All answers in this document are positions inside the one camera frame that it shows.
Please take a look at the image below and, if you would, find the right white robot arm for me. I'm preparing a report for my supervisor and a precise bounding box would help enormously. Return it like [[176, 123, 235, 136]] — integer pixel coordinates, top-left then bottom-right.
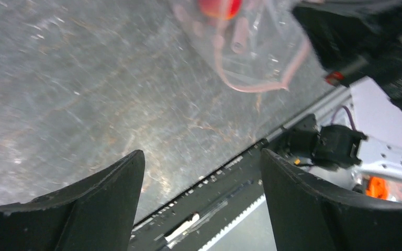
[[284, 1, 402, 199]]

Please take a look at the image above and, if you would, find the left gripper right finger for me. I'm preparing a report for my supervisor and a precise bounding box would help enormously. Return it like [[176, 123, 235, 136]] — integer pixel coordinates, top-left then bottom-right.
[[260, 149, 402, 250]]

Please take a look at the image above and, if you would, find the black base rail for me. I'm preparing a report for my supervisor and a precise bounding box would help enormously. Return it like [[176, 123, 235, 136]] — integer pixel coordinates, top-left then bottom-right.
[[128, 139, 269, 250]]

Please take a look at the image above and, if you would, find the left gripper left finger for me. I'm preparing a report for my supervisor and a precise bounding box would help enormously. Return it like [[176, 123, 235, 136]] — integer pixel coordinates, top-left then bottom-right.
[[0, 150, 145, 250]]

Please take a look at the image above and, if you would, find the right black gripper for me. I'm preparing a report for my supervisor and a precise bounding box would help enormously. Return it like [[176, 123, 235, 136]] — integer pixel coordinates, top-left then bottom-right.
[[292, 1, 402, 111]]

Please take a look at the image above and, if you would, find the fake red pepper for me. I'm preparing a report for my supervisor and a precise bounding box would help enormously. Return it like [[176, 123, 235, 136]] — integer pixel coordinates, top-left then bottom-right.
[[196, 0, 243, 20]]

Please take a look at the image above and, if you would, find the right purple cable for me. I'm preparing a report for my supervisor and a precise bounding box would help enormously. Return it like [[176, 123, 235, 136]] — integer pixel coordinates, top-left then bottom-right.
[[331, 105, 357, 132]]

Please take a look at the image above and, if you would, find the clear zip top bag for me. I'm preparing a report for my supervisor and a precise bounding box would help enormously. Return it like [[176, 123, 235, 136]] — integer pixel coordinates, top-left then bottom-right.
[[169, 1, 311, 93]]

